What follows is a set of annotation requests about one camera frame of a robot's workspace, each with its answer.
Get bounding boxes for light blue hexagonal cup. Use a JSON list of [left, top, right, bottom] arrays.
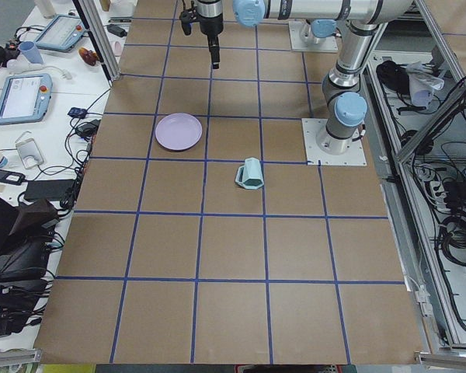
[[235, 158, 264, 190]]

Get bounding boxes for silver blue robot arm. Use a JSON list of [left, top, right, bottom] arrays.
[[232, 1, 411, 155]]

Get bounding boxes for lilac plate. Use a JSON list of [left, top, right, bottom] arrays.
[[155, 113, 202, 151]]

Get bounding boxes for light blue plastic cup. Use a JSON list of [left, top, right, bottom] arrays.
[[18, 41, 43, 64]]

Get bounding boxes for pink white mug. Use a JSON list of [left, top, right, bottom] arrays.
[[110, 40, 123, 57]]

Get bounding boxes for black power adapter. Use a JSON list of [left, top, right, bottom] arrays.
[[106, 24, 127, 37]]

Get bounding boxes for amber glass object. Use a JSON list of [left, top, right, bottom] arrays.
[[78, 47, 99, 66]]

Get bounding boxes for far blue teach pendant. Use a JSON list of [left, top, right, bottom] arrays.
[[34, 15, 85, 52]]

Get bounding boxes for blue teach pendant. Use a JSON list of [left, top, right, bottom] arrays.
[[0, 73, 53, 125], [34, 15, 85, 52]]

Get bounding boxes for small blue device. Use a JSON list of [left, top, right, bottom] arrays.
[[68, 107, 88, 119]]

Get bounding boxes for near blue teach pendant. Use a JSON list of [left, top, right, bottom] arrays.
[[0, 73, 53, 125]]

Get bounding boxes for black flat power brick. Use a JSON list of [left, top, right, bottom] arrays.
[[23, 179, 75, 202]]

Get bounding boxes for black smartphone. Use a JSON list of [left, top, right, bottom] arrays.
[[0, 169, 26, 186]]

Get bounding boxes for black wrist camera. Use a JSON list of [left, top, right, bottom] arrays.
[[179, 9, 196, 36]]

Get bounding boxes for aluminium frame post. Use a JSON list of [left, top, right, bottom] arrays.
[[72, 0, 120, 82]]

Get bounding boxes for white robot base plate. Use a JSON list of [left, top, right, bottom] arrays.
[[301, 118, 367, 167]]

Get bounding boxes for coiled black cables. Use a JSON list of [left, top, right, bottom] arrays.
[[434, 213, 466, 269]]

